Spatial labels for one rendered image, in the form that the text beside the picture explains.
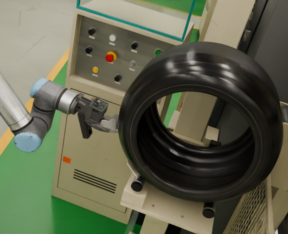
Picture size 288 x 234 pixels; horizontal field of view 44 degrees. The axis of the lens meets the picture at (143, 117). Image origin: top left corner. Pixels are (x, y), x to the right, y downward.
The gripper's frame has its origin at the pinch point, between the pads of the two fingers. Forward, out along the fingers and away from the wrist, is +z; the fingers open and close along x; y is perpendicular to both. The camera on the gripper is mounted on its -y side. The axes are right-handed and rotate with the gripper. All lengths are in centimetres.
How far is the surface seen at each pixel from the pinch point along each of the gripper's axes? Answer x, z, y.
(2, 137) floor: 88, -93, -117
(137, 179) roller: -8.9, 13.6, -10.1
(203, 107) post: 26.3, 25.9, 11.4
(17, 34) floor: 271, -193, -129
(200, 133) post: 26.4, 30.2, -1.0
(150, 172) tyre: -11.9, 16.9, -1.5
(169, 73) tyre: -10.0, 8.3, 35.0
